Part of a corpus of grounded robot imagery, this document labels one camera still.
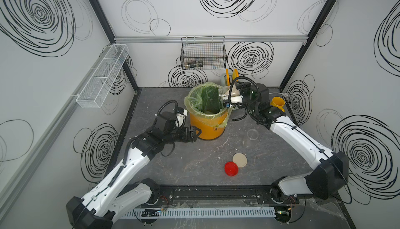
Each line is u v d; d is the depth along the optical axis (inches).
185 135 24.2
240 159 33.4
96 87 29.0
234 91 28.4
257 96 22.0
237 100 27.5
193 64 34.2
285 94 45.6
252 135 33.4
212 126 31.6
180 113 24.9
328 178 19.1
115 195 16.5
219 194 29.7
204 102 37.9
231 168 32.5
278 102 39.4
